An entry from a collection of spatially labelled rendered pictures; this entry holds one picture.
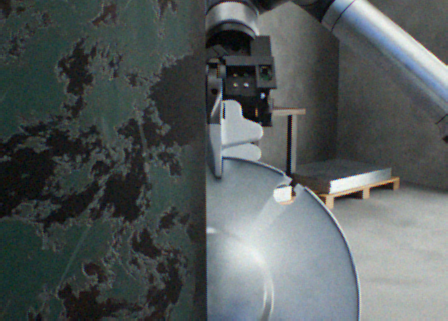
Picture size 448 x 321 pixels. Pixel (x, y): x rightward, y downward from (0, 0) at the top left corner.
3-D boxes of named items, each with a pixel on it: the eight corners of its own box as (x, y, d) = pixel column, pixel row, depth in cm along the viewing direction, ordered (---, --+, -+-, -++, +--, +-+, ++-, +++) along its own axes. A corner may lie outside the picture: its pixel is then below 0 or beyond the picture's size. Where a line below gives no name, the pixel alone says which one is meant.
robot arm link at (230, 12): (203, 2, 58) (205, 47, 65) (201, 23, 55) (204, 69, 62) (259, 2, 58) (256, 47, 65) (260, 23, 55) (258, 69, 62)
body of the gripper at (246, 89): (277, 90, 48) (270, 21, 55) (199, 90, 48) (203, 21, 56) (272, 133, 54) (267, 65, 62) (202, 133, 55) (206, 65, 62)
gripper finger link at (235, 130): (265, 161, 43) (261, 93, 49) (204, 161, 43) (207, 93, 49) (263, 178, 46) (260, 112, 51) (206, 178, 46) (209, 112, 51)
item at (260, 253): (223, 566, 31) (221, 571, 31) (8, 311, 43) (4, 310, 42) (418, 264, 40) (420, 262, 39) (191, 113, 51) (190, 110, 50)
